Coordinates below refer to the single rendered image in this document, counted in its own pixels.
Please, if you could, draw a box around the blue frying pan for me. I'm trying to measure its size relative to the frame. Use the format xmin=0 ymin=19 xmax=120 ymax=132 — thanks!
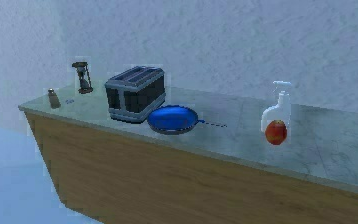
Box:
xmin=147 ymin=105 xmax=228 ymax=136

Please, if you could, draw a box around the black and silver toaster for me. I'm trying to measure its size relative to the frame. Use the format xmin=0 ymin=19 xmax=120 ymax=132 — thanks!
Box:
xmin=104 ymin=65 xmax=167 ymax=124

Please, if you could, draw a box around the wooden counter with marble top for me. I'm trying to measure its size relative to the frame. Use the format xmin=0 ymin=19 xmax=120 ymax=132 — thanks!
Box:
xmin=18 ymin=83 xmax=358 ymax=224

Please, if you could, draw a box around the red apple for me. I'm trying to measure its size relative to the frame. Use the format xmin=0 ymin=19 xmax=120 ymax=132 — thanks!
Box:
xmin=264 ymin=119 xmax=288 ymax=146

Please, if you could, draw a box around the dark hourglass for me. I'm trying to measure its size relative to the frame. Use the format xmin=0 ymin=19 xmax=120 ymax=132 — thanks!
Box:
xmin=71 ymin=61 xmax=94 ymax=95

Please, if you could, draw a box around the white spray bottle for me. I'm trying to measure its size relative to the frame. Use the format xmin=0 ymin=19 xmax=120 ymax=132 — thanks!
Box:
xmin=260 ymin=80 xmax=293 ymax=134

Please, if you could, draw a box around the grey salt shaker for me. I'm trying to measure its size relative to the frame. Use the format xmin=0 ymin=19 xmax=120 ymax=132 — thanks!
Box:
xmin=47 ymin=87 xmax=62 ymax=110

